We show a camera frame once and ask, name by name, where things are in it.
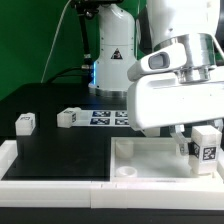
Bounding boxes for white square tabletop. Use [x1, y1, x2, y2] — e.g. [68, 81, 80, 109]
[110, 137, 223, 183]

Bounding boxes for white U-shaped obstacle fence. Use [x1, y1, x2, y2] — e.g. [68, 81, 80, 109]
[0, 140, 224, 210]

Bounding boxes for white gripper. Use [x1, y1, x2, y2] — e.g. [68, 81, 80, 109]
[127, 71, 224, 156]

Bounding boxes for marker tag sheet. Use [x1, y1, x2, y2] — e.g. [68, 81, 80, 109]
[73, 110, 129, 127]

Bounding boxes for white cable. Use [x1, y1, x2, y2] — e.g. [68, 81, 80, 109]
[40, 0, 73, 84]

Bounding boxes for black cable bundle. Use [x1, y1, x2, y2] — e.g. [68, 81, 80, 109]
[44, 0, 101, 86]

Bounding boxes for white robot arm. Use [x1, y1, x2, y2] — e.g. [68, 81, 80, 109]
[89, 0, 224, 154]

